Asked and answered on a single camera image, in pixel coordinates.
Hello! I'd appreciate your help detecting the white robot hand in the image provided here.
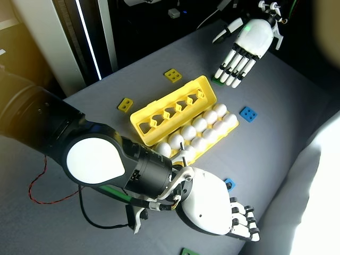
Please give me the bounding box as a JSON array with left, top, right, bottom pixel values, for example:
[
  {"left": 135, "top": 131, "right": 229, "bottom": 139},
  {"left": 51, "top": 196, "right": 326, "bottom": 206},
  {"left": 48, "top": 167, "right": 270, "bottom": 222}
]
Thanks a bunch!
[
  {"left": 175, "top": 167, "right": 260, "bottom": 242},
  {"left": 211, "top": 17, "right": 275, "bottom": 89}
]

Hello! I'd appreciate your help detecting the white plastic egg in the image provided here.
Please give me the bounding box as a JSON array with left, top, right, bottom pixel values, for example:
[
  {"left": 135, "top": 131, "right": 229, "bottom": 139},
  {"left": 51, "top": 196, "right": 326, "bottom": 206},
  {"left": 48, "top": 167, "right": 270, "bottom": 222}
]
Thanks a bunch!
[
  {"left": 180, "top": 125, "right": 197, "bottom": 141},
  {"left": 203, "top": 110, "right": 218, "bottom": 125},
  {"left": 183, "top": 145, "right": 197, "bottom": 160},
  {"left": 213, "top": 121, "right": 228, "bottom": 135},
  {"left": 192, "top": 117, "right": 208, "bottom": 133},
  {"left": 168, "top": 133, "right": 184, "bottom": 149},
  {"left": 202, "top": 129, "right": 218, "bottom": 143},
  {"left": 213, "top": 104, "right": 228, "bottom": 117},
  {"left": 191, "top": 137, "right": 207, "bottom": 151},
  {"left": 223, "top": 113, "right": 239, "bottom": 128},
  {"left": 155, "top": 142, "right": 172, "bottom": 158}
]

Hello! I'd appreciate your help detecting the yellow egg carton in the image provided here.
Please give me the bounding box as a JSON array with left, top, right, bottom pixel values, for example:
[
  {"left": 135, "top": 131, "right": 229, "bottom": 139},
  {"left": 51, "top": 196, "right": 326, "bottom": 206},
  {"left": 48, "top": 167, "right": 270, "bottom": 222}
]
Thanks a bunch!
[{"left": 129, "top": 75, "right": 239, "bottom": 165}]

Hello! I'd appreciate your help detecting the grey table cloth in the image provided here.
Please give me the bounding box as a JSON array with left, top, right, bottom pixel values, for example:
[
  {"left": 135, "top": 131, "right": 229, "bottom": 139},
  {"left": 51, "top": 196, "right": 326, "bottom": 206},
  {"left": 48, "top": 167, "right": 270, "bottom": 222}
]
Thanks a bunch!
[{"left": 0, "top": 20, "right": 340, "bottom": 255}]

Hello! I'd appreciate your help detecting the blurred beige object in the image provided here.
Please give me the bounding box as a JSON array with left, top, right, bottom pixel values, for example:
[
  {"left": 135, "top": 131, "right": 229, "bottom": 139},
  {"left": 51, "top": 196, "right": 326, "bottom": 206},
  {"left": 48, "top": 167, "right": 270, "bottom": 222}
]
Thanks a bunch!
[{"left": 310, "top": 0, "right": 340, "bottom": 67}]

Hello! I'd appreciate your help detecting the blue four-hole block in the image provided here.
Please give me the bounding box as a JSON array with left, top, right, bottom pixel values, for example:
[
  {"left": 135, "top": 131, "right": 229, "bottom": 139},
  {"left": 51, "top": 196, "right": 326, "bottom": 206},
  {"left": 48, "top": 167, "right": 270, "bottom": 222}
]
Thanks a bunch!
[{"left": 239, "top": 106, "right": 258, "bottom": 123}]

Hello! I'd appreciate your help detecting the yellow four-hole block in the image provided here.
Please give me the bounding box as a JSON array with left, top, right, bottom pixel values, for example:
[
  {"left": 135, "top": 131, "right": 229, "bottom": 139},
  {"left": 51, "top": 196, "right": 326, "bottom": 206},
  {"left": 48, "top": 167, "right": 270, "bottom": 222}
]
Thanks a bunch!
[{"left": 164, "top": 68, "right": 183, "bottom": 84}]

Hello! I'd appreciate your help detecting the white fabric backdrop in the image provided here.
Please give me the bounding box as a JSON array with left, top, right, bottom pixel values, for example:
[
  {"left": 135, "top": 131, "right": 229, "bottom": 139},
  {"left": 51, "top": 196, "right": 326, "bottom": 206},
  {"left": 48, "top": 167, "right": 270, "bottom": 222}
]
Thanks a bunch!
[{"left": 239, "top": 110, "right": 340, "bottom": 255}]

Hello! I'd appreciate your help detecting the white device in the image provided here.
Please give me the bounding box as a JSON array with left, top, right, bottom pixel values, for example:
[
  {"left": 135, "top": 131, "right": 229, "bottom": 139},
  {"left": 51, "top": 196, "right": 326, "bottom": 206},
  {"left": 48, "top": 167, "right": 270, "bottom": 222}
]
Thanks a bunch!
[{"left": 123, "top": 0, "right": 163, "bottom": 6}]

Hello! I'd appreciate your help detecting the yellow two-hole block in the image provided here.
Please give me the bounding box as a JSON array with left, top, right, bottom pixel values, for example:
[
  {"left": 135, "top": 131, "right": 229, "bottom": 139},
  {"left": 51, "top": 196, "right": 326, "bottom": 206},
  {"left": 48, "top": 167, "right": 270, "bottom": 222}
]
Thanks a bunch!
[{"left": 117, "top": 97, "right": 134, "bottom": 113}]

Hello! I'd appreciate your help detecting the white light strip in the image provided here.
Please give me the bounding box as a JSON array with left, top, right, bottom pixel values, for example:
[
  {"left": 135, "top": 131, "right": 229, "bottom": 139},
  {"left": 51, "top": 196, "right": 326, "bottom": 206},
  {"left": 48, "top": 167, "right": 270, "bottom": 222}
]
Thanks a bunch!
[{"left": 75, "top": 0, "right": 103, "bottom": 81}]

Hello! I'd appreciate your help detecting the white cable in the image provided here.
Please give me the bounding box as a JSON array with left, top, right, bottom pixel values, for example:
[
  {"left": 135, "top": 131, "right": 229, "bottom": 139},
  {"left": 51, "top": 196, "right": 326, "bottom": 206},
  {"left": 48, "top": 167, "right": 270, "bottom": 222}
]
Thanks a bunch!
[{"left": 195, "top": 7, "right": 223, "bottom": 30}]

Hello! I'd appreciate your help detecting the white post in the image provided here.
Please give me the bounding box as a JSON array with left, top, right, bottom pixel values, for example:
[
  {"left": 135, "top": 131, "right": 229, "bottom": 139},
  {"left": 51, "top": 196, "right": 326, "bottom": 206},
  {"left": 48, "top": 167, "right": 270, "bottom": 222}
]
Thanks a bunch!
[{"left": 97, "top": 0, "right": 118, "bottom": 72}]

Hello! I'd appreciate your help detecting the white wall panel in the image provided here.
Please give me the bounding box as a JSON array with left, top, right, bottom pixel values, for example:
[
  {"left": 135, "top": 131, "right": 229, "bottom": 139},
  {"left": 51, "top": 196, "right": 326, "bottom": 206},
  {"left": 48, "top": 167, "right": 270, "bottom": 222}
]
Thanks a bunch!
[{"left": 12, "top": 0, "right": 87, "bottom": 90}]

